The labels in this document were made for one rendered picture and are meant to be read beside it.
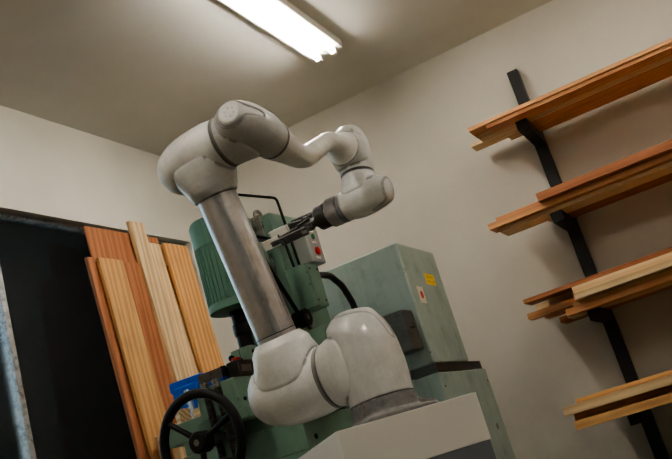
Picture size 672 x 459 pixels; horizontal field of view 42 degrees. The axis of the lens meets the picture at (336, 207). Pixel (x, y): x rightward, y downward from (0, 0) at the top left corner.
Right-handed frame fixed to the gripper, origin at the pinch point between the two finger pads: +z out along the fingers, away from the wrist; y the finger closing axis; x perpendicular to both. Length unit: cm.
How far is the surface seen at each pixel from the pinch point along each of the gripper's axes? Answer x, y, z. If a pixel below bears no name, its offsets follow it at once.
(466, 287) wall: -127, 196, 24
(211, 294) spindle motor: -6.4, -6.6, 26.2
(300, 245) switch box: -14.9, 30.4, 9.8
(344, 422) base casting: -56, -21, 2
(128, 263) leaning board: -17, 126, 151
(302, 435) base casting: -44, -41, 3
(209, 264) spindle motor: 1.3, -1.3, 24.3
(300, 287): -22.8, 13.1, 8.8
